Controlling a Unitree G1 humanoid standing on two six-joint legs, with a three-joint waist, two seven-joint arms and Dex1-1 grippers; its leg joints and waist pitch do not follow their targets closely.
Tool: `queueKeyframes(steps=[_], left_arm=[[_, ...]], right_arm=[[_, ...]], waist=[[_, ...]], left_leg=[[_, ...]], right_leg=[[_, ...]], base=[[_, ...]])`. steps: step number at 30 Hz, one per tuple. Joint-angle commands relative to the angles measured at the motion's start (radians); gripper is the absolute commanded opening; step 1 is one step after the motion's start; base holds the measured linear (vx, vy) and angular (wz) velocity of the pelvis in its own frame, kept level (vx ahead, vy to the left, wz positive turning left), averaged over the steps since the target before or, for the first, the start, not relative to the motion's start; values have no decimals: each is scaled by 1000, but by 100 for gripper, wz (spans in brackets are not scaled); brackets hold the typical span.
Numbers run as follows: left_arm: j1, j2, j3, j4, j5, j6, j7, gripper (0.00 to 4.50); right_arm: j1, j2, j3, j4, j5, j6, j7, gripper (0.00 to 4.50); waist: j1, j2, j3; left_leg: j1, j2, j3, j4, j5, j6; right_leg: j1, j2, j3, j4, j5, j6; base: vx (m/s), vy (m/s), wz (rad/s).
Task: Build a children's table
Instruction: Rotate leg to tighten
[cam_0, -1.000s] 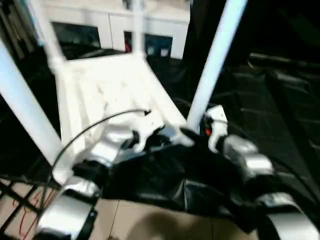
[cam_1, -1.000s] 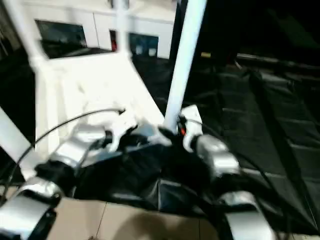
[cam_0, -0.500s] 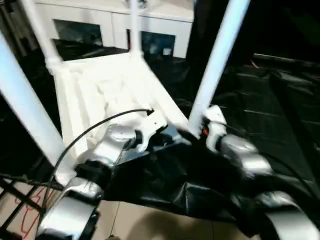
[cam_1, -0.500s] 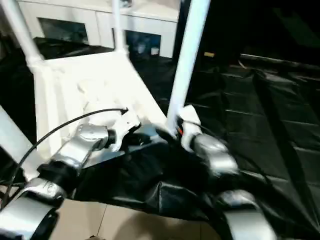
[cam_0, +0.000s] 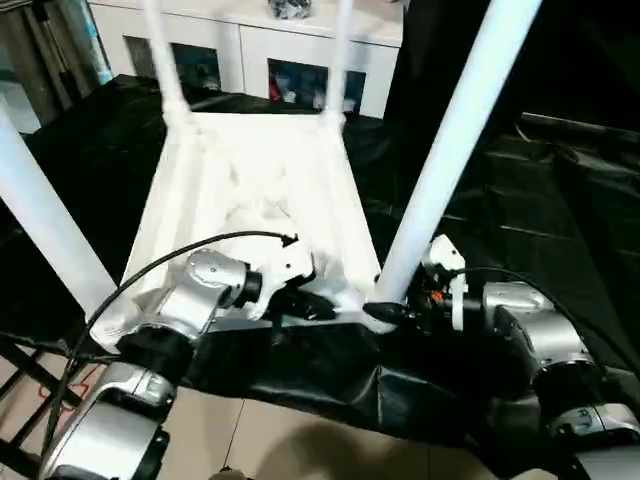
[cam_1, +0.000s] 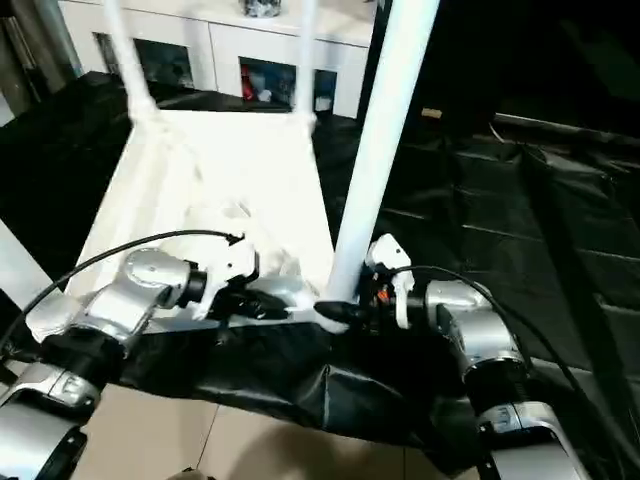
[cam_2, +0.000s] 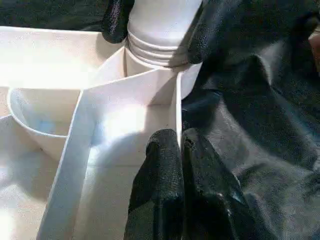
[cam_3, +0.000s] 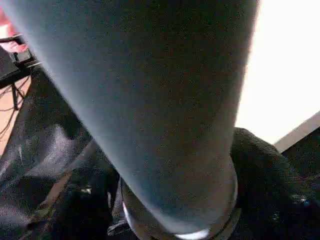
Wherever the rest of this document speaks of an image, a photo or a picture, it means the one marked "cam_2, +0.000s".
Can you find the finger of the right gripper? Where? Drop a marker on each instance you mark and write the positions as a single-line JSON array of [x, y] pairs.
[[215, 27], [117, 20]]

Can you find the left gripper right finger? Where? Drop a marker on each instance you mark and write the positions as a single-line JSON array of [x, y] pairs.
[[215, 205]]

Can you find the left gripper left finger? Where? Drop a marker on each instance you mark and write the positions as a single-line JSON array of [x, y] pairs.
[[160, 187]]

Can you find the white plastic table leg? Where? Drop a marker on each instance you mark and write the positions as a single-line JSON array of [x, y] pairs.
[[160, 25]]

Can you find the white plastic table top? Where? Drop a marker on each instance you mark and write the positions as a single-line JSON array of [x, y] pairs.
[[112, 112]]

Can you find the black plastic mat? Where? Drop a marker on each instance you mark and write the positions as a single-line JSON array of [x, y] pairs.
[[262, 125]]

